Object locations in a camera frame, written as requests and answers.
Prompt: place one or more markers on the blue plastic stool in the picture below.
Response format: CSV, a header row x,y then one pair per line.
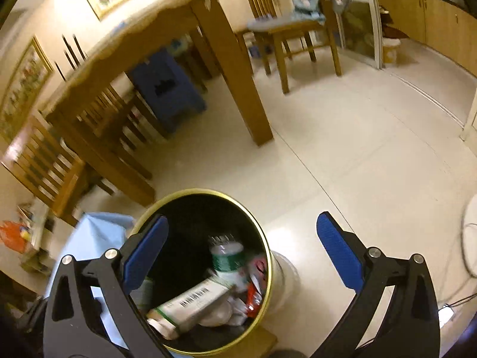
x,y
165,88

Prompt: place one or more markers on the blue cartoon pig tablecloth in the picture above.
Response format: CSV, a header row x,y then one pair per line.
x,y
95,233

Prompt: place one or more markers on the wooden chair near left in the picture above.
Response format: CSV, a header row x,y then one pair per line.
x,y
52,173

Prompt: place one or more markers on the lace table cover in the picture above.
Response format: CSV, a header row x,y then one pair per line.
x,y
142,34

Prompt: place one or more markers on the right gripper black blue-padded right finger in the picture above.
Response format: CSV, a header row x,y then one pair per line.
x,y
410,327

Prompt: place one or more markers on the green white medicine box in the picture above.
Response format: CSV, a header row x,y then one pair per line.
x,y
182,313

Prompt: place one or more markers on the wooden chair with cushion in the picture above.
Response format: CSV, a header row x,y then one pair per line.
x,y
292,36

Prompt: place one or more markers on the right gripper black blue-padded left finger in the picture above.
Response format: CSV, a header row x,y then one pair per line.
x,y
89,311

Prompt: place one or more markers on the wooden dining table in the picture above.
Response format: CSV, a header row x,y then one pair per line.
x,y
215,39

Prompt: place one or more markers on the red gold cigarette box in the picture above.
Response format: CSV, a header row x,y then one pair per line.
x,y
258,277

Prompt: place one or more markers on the wooden chair behind table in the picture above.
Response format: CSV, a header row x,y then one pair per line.
x,y
115,118

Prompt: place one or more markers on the black wifi router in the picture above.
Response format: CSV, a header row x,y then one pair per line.
x,y
73,58

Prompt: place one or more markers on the orange plastic bag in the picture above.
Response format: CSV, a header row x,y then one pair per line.
x,y
15,236

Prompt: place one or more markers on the white coffee table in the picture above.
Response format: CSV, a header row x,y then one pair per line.
x,y
37,224

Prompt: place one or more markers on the wooden kitchen cabinets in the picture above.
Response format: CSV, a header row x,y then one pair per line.
x,y
438,24

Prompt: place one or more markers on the clear plastic water bottle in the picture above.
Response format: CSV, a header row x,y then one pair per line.
x,y
229,261

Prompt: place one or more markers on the landscape painting gold frame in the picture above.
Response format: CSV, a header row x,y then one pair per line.
x,y
32,72

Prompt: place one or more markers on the wooden chair far right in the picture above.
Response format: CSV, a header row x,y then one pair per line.
x,y
262,10

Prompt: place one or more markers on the white tissue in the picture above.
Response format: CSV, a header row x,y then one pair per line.
x,y
232,312

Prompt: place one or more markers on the black gold-rimmed trash bin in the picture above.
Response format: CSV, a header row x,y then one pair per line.
x,y
185,260

